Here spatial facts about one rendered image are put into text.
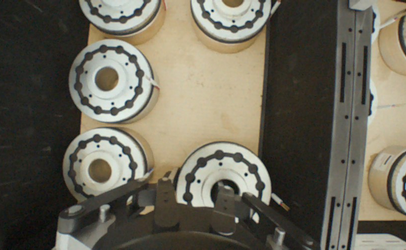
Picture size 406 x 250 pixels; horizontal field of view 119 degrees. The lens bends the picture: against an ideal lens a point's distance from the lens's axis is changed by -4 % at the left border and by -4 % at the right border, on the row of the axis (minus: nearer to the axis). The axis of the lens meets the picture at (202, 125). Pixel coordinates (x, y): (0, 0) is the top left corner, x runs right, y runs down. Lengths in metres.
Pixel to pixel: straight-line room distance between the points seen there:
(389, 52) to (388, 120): 0.11
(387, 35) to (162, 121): 0.37
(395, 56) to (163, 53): 0.35
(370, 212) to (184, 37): 0.40
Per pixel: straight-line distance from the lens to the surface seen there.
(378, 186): 0.34
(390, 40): 0.36
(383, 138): 0.36
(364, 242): 0.30
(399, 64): 0.37
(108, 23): 0.23
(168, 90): 0.20
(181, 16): 0.25
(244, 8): 0.21
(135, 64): 0.19
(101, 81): 0.21
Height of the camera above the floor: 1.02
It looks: 88 degrees down
